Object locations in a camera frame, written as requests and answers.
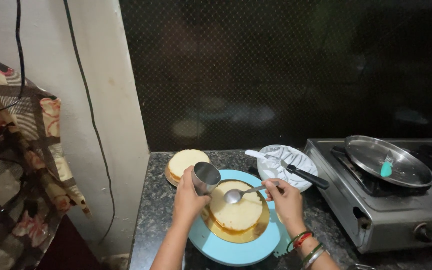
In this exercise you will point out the person's right hand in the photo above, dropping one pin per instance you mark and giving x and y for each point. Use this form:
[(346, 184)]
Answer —
[(287, 204)]

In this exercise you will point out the person's left hand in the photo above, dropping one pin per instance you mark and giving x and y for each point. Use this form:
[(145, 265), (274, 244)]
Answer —
[(186, 204)]

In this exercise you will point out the small steel cup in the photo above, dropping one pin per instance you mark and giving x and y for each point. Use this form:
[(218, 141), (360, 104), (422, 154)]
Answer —
[(205, 176)]

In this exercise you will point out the steel spoon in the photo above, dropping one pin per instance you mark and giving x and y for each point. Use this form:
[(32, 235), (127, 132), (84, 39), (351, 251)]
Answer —
[(233, 195)]

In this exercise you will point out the gold round cake board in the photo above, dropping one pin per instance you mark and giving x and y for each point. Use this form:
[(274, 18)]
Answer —
[(238, 236), (170, 178)]

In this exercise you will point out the green bangle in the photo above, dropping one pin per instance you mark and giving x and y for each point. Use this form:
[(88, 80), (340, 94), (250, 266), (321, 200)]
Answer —
[(290, 242), (311, 253)]

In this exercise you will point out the teal toothed cake scraper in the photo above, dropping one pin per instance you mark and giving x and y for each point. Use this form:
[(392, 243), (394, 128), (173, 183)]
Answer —
[(284, 245)]

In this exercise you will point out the round sponge cake layer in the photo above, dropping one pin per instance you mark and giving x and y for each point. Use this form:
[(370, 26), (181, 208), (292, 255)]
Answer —
[(238, 213), (186, 161)]

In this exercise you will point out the white bowl with cream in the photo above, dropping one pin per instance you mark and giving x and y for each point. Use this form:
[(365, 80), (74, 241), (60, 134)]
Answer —
[(298, 159)]

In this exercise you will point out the silver bangle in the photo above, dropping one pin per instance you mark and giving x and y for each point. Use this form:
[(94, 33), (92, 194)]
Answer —
[(315, 258)]

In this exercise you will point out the light blue cake turntable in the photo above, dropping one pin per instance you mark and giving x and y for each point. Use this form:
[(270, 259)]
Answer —
[(234, 253)]

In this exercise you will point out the steel gas stove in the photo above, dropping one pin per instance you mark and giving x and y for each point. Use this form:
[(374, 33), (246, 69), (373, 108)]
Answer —
[(388, 213)]

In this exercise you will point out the round steel plate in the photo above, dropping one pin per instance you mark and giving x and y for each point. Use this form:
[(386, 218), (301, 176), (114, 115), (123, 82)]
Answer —
[(411, 165)]

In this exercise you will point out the window mesh screen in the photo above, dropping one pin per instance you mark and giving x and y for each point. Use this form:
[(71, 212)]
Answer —
[(276, 67)]

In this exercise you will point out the black stove knob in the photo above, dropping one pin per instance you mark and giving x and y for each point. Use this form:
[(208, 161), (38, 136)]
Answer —
[(424, 233)]

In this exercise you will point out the floral checked cloth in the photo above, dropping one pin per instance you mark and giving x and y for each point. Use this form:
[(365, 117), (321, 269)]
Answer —
[(17, 157)]

